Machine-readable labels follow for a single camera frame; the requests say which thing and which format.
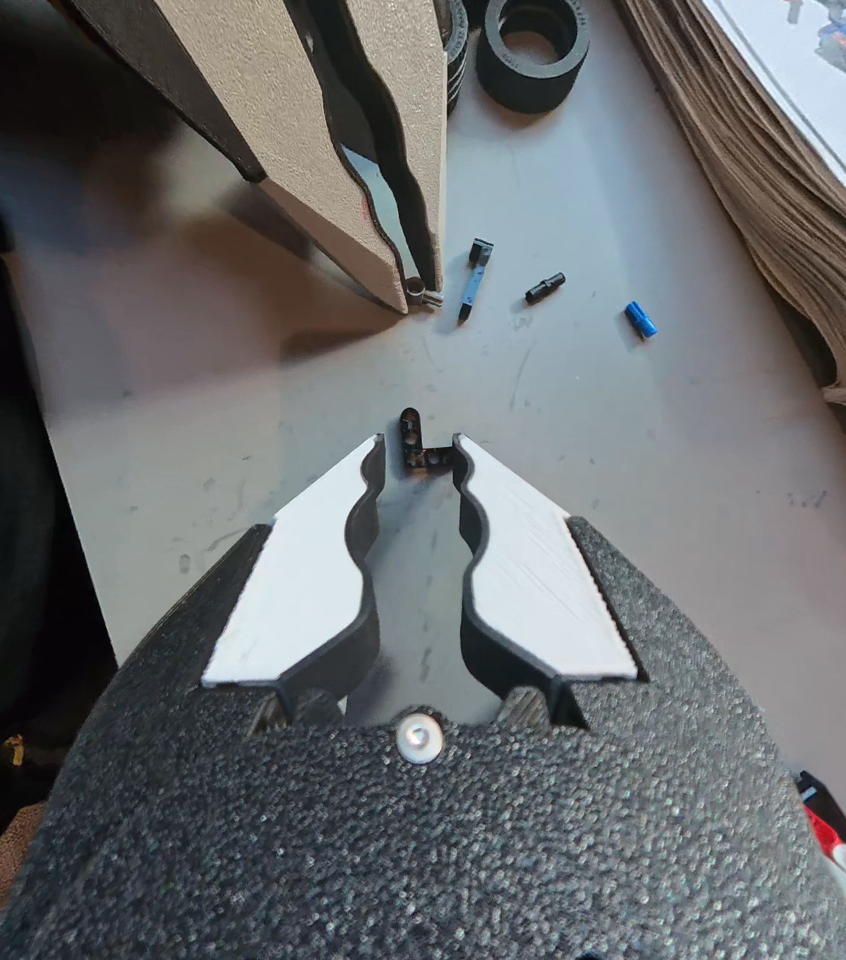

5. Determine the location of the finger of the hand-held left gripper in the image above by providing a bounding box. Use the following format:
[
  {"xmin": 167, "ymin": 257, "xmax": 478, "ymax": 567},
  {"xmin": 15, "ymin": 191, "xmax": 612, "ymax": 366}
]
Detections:
[
  {"xmin": 159, "ymin": 0, "xmax": 419, "ymax": 315},
  {"xmin": 348, "ymin": 0, "xmax": 449, "ymax": 297}
]

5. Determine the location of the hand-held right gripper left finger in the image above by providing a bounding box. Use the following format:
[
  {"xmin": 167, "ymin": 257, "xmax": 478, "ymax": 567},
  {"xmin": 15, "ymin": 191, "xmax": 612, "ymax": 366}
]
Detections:
[{"xmin": 200, "ymin": 433, "xmax": 388, "ymax": 702}]

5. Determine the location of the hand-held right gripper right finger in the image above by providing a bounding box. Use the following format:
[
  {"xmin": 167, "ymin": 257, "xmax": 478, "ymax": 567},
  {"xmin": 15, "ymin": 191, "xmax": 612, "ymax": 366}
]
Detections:
[{"xmin": 451, "ymin": 432, "xmax": 639, "ymax": 706}]

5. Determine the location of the black thin toy liftarm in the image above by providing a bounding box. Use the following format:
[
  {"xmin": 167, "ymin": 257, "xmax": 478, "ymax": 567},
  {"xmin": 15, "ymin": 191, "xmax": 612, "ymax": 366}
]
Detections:
[{"xmin": 456, "ymin": 238, "xmax": 496, "ymax": 325}]

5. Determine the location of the black angled toy beam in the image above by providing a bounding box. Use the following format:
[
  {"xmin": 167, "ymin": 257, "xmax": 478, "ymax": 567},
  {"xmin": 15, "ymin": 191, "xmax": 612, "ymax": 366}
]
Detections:
[{"xmin": 398, "ymin": 407, "xmax": 455, "ymax": 479}]

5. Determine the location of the grey desk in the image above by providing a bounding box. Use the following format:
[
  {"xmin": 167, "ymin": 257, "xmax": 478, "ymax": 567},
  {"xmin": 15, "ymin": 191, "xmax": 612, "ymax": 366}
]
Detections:
[{"xmin": 3, "ymin": 0, "xmax": 846, "ymax": 796}]

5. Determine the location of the open instruction booklet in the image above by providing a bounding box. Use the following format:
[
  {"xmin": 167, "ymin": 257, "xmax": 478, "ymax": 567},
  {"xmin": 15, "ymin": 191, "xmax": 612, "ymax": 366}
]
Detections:
[{"xmin": 610, "ymin": 0, "xmax": 846, "ymax": 481}]

